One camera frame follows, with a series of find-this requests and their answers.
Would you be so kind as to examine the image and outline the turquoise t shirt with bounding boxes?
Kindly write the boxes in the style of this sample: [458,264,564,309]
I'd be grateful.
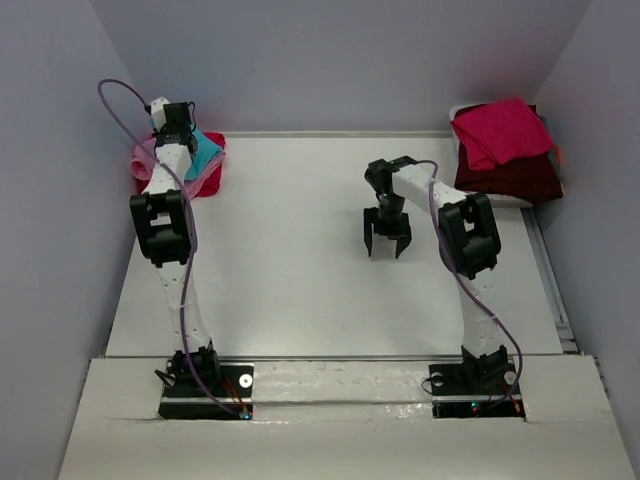
[141,127,224,191]

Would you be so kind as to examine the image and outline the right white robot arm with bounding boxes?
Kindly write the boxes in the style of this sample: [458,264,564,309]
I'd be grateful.
[363,156,509,394]

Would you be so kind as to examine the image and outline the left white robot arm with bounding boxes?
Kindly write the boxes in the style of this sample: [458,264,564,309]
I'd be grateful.
[129,97,220,398]

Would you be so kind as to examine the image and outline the pink folded t shirt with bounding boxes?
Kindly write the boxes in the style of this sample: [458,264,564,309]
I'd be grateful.
[130,139,227,199]

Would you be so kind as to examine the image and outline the red folded t shirt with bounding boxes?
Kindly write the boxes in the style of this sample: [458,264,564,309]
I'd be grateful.
[132,131,229,199]

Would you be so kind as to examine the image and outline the white perforated basket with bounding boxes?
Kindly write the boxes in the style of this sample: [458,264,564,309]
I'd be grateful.
[447,105,566,210]

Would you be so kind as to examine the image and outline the magenta t shirt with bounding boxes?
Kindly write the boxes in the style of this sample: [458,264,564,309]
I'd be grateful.
[451,99,554,171]

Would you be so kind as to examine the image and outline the dark red t shirt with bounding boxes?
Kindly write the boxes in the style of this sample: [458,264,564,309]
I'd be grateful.
[454,103,565,205]

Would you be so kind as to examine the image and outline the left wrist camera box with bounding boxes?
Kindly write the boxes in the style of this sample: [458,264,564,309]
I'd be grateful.
[149,97,169,131]

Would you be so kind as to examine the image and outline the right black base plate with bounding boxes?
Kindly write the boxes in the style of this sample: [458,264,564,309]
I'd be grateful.
[421,363,526,419]

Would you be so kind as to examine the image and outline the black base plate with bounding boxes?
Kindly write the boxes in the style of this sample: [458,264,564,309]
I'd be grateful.
[155,362,254,421]
[421,363,526,419]

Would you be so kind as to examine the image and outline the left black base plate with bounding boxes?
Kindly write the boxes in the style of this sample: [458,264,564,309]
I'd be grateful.
[155,362,254,421]

